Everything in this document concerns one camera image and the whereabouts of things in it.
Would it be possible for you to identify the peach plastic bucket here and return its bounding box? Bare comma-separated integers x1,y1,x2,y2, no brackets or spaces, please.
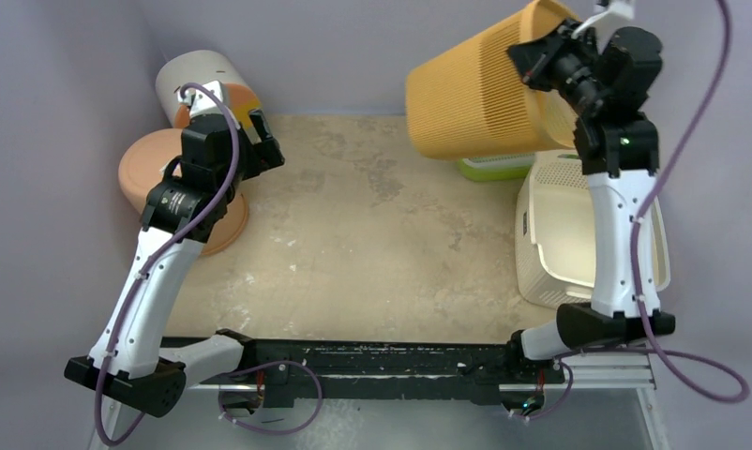
117,128,249,257

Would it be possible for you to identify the yellow orange slatted bin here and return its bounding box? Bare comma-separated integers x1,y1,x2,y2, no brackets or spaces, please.
405,1,576,160

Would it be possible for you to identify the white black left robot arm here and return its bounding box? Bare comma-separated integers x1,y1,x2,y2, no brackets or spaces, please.
64,109,284,417

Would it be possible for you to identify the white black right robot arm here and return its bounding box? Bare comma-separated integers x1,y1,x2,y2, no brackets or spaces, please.
504,19,676,382

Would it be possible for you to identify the round drawer cabinet white orange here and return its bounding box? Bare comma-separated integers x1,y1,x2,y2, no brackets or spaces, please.
155,50,262,128

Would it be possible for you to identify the green perforated plastic basket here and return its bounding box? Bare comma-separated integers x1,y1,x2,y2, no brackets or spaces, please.
457,153,535,182

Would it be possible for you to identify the cream perforated laundry basket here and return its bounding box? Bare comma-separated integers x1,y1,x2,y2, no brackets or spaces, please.
515,150,656,309

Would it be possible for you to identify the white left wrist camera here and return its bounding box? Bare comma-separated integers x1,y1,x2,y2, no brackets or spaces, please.
176,80,231,120

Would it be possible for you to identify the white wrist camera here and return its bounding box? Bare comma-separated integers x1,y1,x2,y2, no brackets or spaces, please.
176,80,231,120
571,0,636,38

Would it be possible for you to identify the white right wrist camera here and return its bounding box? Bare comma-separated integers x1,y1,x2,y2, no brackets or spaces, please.
571,0,636,38

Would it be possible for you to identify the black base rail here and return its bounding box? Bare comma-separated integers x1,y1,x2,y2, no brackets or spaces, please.
209,338,565,409

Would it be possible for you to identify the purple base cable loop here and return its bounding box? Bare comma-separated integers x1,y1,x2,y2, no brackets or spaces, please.
217,358,323,437

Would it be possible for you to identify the aluminium extrusion frame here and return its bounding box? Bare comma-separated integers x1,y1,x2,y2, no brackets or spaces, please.
90,347,669,450

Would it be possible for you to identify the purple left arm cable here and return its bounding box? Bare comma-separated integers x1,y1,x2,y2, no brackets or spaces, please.
93,82,243,448

